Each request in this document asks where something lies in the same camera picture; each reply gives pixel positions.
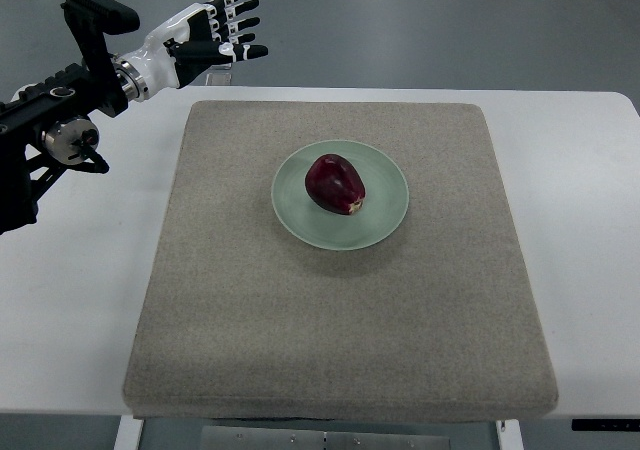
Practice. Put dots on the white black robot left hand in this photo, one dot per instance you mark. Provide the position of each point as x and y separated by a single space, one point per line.
174 54

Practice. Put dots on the dark red apple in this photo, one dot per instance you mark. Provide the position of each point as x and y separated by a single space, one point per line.
334 184

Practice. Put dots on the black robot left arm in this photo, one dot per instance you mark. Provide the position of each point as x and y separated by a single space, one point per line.
46 129

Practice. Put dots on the pale green plate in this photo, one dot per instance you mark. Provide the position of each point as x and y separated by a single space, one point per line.
384 208

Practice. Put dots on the floor outlet cover lower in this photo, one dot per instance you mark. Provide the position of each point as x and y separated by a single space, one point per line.
218 78

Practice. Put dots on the beige fabric cushion mat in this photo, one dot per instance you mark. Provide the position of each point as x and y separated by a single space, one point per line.
242 320

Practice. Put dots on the black desk control panel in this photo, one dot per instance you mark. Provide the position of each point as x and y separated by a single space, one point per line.
606 425

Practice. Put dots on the metal base plate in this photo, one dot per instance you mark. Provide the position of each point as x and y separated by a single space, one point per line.
227 438

